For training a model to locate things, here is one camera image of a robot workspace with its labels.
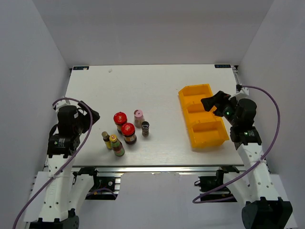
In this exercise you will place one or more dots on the yellow three-compartment plastic bin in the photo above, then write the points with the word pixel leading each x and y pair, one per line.
pixel 204 128

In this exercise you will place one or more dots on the black-cap pepper bottle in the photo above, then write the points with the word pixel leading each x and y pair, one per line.
pixel 145 128

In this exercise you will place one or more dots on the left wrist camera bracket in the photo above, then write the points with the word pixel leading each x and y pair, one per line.
pixel 60 103

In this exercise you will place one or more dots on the small yellow-label brown-cap bottle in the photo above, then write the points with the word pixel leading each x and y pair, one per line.
pixel 106 139

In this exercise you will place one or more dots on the blue corner sticker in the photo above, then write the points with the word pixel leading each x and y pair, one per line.
pixel 80 68
pixel 222 66

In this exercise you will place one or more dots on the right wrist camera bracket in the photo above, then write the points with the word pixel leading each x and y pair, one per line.
pixel 241 92

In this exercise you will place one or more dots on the yellow-cap chili sauce bottle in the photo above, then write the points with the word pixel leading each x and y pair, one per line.
pixel 116 145

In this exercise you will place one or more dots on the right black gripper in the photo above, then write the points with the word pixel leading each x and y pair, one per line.
pixel 219 100

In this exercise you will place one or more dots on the pink-cap spice shaker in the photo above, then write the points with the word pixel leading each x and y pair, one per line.
pixel 138 118

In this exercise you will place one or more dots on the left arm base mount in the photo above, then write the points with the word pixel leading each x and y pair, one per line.
pixel 103 186

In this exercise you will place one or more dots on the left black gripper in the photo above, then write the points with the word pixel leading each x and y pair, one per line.
pixel 87 117

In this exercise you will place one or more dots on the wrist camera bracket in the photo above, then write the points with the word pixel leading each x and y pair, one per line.
pixel 241 92
pixel 60 103

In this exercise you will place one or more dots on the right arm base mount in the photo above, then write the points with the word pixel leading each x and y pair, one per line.
pixel 206 183

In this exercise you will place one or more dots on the left blue corner sticker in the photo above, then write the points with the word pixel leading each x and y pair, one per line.
pixel 80 68

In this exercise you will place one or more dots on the right blue corner sticker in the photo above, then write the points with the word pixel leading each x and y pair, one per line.
pixel 222 66

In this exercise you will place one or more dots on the red-lid sauce jar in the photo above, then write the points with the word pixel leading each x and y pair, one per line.
pixel 120 118
pixel 128 132

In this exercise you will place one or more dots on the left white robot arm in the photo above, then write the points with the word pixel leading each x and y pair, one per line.
pixel 63 199

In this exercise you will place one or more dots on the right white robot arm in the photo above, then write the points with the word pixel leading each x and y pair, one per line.
pixel 263 207

